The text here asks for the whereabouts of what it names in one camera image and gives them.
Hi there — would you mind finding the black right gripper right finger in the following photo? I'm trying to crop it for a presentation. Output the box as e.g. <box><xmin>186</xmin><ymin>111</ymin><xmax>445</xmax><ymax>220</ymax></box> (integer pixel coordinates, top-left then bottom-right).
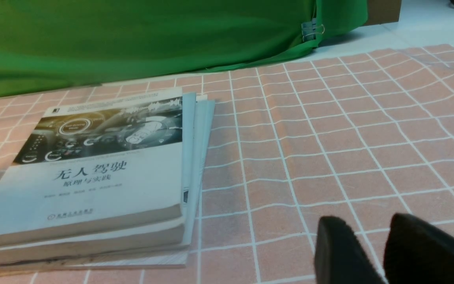
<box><xmin>383</xmin><ymin>213</ymin><xmax>454</xmax><ymax>284</ymax></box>

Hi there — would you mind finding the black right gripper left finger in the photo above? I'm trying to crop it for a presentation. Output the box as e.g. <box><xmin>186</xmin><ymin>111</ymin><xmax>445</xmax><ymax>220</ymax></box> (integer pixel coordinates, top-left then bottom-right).
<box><xmin>314</xmin><ymin>216</ymin><xmax>384</xmax><ymax>284</ymax></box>

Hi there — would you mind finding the pink checked tablecloth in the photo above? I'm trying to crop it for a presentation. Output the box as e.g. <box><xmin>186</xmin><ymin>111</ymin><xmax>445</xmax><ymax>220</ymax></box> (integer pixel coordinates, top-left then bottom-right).
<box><xmin>0</xmin><ymin>45</ymin><xmax>454</xmax><ymax>284</ymax></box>

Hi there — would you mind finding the bottom thin white booklet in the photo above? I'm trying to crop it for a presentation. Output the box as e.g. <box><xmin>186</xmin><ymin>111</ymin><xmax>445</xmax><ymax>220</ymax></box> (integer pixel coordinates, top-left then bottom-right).
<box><xmin>0</xmin><ymin>95</ymin><xmax>215</xmax><ymax>275</ymax></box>

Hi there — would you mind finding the metal binder clip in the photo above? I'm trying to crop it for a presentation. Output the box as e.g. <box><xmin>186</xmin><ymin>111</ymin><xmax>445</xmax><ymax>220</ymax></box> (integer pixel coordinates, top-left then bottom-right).
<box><xmin>301</xmin><ymin>21</ymin><xmax>326</xmax><ymax>43</ymax></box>

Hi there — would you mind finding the brown cardboard box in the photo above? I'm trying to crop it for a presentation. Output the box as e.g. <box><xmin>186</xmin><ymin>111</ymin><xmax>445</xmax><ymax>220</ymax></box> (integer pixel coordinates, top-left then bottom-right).
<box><xmin>364</xmin><ymin>0</ymin><xmax>402</xmax><ymax>26</ymax></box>

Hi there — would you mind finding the top book self-driving cover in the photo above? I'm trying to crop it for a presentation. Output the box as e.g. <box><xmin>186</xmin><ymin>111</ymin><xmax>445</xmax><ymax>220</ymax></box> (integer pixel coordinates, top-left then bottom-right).
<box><xmin>0</xmin><ymin>87</ymin><xmax>184</xmax><ymax>249</ymax></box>

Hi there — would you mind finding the green backdrop cloth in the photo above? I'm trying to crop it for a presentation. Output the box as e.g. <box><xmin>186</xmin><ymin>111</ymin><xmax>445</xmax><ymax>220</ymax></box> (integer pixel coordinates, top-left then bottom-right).
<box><xmin>0</xmin><ymin>0</ymin><xmax>368</xmax><ymax>97</ymax></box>

